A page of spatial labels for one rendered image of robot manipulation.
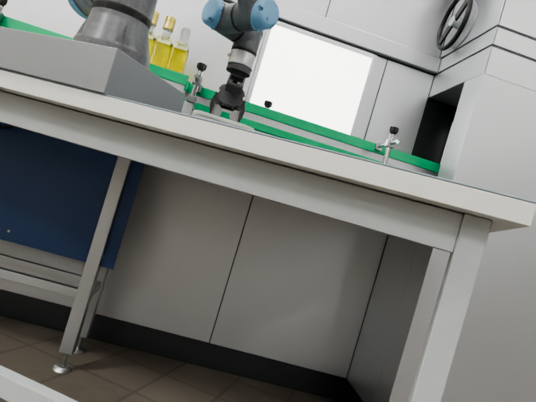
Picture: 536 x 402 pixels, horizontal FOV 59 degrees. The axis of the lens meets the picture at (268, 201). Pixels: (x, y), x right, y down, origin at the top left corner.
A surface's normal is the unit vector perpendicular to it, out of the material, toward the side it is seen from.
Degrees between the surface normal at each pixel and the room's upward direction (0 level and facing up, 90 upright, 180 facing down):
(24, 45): 90
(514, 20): 90
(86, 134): 90
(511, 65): 90
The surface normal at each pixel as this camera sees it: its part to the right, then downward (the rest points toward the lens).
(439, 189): -0.26, -0.10
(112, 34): 0.36, -0.22
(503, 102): 0.12, 0.01
